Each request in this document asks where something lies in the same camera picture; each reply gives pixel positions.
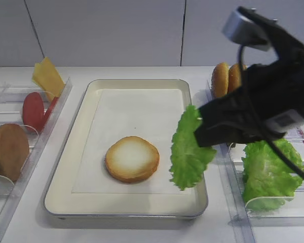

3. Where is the front yellow cheese slice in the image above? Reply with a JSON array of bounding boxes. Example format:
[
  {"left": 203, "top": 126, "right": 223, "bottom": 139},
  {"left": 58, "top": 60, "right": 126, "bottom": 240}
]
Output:
[{"left": 40, "top": 57, "right": 65, "bottom": 102}]

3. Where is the left red tomato slice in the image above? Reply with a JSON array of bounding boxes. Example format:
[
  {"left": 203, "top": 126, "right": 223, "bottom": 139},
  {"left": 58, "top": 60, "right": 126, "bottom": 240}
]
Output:
[{"left": 22, "top": 92, "right": 44, "bottom": 133}]

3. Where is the white paper liner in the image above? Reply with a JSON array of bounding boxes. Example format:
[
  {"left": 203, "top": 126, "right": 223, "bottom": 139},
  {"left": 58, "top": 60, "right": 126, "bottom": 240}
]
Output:
[{"left": 72, "top": 89, "right": 190, "bottom": 194}]

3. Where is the right sesame bun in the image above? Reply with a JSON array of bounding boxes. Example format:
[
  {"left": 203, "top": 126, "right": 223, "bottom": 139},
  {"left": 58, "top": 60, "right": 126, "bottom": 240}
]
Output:
[{"left": 227, "top": 63, "right": 241, "bottom": 93}]

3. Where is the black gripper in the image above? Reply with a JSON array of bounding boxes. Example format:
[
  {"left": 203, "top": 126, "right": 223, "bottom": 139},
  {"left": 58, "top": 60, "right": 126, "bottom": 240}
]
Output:
[{"left": 194, "top": 23, "right": 304, "bottom": 147}]

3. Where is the red tomato slice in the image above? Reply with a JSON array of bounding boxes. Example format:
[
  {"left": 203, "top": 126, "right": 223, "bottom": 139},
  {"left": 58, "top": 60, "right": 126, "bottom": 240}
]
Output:
[
  {"left": 22, "top": 92, "right": 44, "bottom": 133},
  {"left": 42, "top": 97, "right": 59, "bottom": 128}
]

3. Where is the black cable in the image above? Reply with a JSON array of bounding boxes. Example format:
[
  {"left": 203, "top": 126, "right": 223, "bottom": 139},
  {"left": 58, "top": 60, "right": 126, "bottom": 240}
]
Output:
[{"left": 237, "top": 6, "right": 304, "bottom": 185}]

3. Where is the brown bread slice in rack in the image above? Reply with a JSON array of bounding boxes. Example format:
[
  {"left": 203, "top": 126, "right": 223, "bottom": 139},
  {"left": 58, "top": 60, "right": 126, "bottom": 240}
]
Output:
[{"left": 0, "top": 124, "right": 29, "bottom": 183}]

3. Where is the right clear acrylic rack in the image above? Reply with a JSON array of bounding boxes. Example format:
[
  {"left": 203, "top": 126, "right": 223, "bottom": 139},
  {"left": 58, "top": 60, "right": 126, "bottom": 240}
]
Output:
[{"left": 206, "top": 78, "right": 304, "bottom": 243}]

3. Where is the rear yellow cheese slice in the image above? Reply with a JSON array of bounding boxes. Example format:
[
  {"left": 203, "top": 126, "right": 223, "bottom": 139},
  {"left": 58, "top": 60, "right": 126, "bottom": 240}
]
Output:
[{"left": 32, "top": 63, "right": 44, "bottom": 89}]

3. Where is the green lettuce leaf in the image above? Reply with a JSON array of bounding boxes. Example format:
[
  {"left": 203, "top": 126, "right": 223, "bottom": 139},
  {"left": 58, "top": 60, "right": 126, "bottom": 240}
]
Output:
[
  {"left": 169, "top": 105, "right": 217, "bottom": 191},
  {"left": 242, "top": 141, "right": 303, "bottom": 211}
]

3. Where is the toasted bread slice on tray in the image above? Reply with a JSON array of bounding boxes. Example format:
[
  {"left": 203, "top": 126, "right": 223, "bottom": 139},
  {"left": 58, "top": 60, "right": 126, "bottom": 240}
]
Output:
[{"left": 104, "top": 136, "right": 160, "bottom": 183}]

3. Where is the left sesame bun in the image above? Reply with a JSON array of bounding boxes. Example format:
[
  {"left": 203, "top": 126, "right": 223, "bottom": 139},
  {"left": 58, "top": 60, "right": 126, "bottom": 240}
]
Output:
[{"left": 211, "top": 62, "right": 229, "bottom": 98}]

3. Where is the cream metal tray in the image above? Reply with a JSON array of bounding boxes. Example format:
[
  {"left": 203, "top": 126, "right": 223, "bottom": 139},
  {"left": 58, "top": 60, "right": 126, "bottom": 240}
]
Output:
[{"left": 44, "top": 79, "right": 208, "bottom": 218}]

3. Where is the sesame bun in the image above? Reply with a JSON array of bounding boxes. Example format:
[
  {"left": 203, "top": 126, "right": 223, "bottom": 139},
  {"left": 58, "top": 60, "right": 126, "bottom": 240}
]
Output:
[
  {"left": 227, "top": 63, "right": 241, "bottom": 93},
  {"left": 211, "top": 62, "right": 229, "bottom": 98}
]

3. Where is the yellow cheese slice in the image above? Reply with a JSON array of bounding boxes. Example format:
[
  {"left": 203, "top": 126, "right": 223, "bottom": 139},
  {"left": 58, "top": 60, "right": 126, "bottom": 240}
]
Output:
[
  {"left": 32, "top": 63, "right": 44, "bottom": 89},
  {"left": 40, "top": 57, "right": 65, "bottom": 102}
]

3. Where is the right red tomato slice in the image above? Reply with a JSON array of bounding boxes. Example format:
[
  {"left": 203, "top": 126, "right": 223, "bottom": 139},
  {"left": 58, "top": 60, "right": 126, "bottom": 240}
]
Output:
[{"left": 42, "top": 97, "right": 59, "bottom": 128}]

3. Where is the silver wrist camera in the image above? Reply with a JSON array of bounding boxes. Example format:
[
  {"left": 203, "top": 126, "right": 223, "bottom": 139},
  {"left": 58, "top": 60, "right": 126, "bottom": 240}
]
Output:
[{"left": 222, "top": 10, "right": 271, "bottom": 51}]

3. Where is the green lettuce leaf in rack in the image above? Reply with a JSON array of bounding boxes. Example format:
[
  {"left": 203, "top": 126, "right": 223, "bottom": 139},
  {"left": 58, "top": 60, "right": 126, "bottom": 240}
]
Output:
[{"left": 242, "top": 141, "right": 303, "bottom": 211}]

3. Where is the left clear acrylic rack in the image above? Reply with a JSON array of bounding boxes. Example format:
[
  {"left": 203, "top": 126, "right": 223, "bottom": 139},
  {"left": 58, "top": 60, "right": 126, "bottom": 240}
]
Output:
[{"left": 0, "top": 80, "right": 72, "bottom": 242}]

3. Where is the clear acrylic rack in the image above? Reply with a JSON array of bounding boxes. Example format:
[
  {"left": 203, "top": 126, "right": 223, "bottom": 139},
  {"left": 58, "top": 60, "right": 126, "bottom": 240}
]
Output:
[
  {"left": 206, "top": 78, "right": 304, "bottom": 243},
  {"left": 0, "top": 80, "right": 72, "bottom": 242}
]

